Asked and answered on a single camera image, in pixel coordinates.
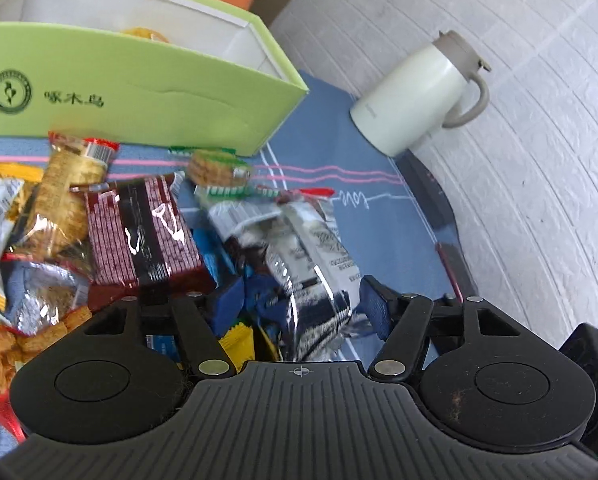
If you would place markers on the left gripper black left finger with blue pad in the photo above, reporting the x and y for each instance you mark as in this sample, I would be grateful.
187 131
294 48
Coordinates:
201 353

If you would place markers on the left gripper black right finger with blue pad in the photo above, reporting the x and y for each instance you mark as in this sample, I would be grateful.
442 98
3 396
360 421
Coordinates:
401 322

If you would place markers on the silver foil snack packet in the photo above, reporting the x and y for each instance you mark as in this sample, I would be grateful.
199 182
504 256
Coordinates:
302 286

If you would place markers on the red snack bag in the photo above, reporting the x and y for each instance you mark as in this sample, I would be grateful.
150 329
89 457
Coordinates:
17 349

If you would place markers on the golden transparent snack bag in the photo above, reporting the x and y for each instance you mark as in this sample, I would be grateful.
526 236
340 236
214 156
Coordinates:
145 33

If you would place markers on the blue snack packet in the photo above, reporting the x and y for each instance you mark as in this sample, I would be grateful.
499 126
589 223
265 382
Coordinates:
230 310

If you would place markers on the blue striped tablecloth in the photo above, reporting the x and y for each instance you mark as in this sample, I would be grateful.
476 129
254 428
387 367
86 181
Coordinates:
385 228

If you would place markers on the dark red snack box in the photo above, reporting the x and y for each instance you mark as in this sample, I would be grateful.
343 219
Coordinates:
141 244

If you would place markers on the brown cookie clear packet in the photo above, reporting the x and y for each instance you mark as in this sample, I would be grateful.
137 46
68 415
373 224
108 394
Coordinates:
221 173

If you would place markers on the round cracker clear packet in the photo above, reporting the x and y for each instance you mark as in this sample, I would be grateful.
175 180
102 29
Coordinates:
40 294

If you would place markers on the biscuit stack clear wrapper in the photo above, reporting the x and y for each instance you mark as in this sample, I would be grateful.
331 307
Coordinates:
57 218

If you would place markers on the white thermos jug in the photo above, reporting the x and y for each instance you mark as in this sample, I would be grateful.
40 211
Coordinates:
437 86

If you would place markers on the green cardboard box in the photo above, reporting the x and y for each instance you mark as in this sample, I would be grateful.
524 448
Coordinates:
221 82

